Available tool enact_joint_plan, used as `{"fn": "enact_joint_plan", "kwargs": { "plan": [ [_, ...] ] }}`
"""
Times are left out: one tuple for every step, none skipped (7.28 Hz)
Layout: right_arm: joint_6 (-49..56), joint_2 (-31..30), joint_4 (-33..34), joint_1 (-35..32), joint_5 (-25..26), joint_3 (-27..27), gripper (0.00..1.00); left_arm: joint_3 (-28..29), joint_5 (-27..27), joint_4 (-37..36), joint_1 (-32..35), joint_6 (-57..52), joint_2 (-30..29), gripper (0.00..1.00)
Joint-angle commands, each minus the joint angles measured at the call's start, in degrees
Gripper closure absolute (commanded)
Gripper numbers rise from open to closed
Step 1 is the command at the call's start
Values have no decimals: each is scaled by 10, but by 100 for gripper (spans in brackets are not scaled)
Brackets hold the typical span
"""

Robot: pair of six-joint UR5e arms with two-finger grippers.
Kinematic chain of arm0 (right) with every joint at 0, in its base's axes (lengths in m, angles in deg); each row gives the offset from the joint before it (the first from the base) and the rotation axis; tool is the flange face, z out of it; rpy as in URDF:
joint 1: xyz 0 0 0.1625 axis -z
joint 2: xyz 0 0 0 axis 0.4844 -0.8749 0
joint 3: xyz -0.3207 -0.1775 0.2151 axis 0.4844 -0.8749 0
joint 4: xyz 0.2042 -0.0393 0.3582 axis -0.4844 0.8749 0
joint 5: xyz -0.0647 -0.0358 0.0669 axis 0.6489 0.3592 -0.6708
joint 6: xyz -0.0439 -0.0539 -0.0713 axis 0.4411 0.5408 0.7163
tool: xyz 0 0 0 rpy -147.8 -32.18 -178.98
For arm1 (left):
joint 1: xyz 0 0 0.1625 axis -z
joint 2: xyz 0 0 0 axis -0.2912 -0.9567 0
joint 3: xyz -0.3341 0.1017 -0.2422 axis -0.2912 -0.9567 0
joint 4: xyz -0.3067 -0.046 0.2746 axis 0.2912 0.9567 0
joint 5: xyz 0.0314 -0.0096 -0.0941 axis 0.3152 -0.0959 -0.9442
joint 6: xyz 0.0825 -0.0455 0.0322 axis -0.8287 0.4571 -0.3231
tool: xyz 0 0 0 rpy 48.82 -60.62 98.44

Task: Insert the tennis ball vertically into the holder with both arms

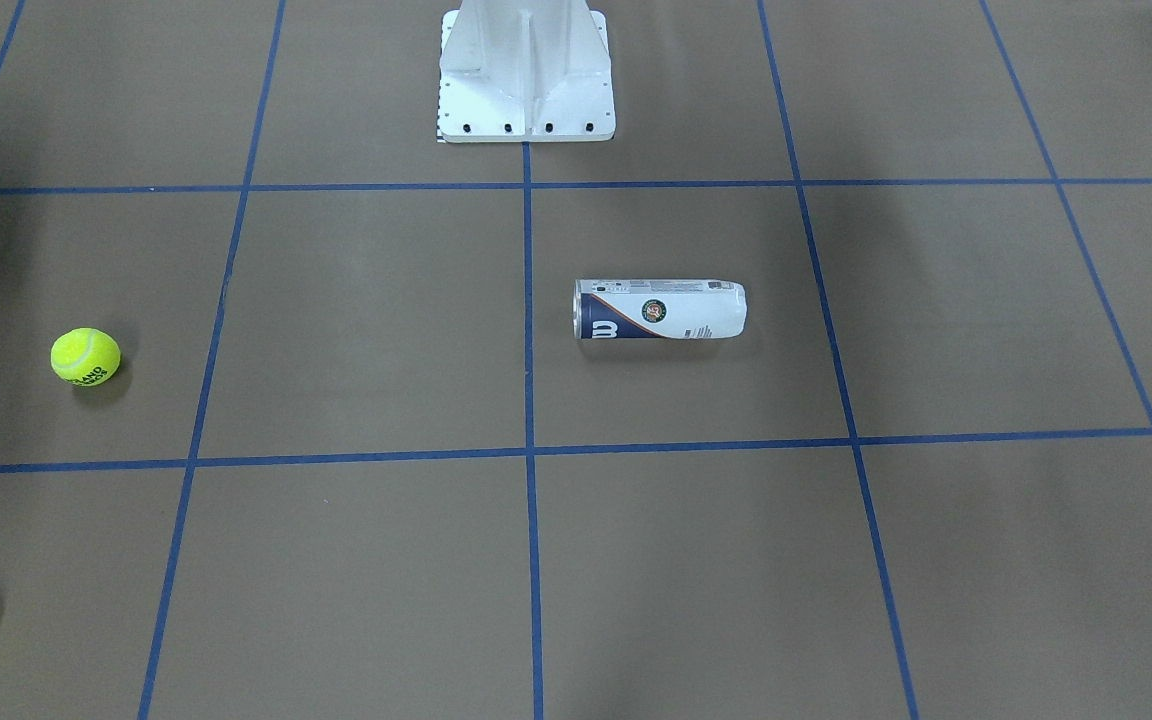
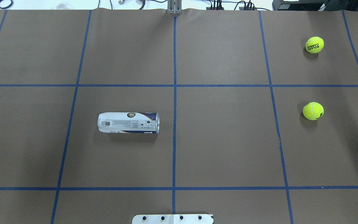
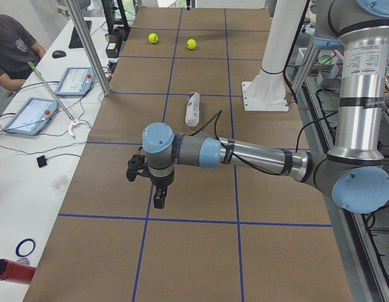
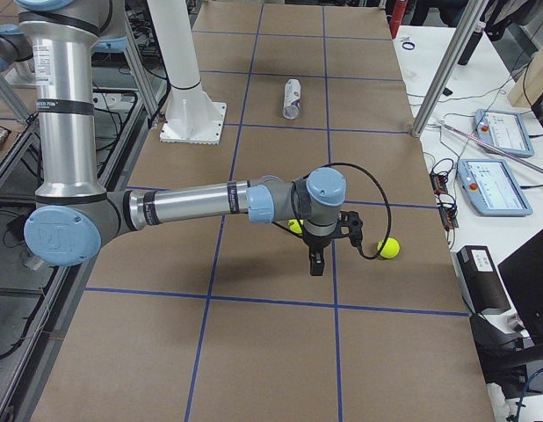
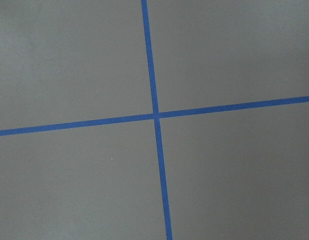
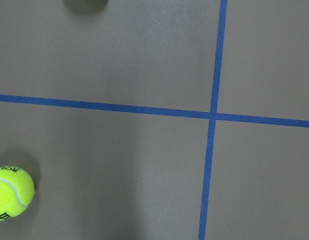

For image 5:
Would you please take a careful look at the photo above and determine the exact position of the crossing blue tape line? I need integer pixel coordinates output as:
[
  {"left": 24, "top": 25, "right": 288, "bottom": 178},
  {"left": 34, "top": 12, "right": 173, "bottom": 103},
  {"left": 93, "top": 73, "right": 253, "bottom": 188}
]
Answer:
[{"left": 0, "top": 96, "right": 309, "bottom": 137}]

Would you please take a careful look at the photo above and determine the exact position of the long blue tape line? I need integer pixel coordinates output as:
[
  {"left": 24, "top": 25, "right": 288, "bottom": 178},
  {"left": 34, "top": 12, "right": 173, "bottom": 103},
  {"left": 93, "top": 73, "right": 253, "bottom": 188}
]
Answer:
[{"left": 140, "top": 0, "right": 173, "bottom": 240}]

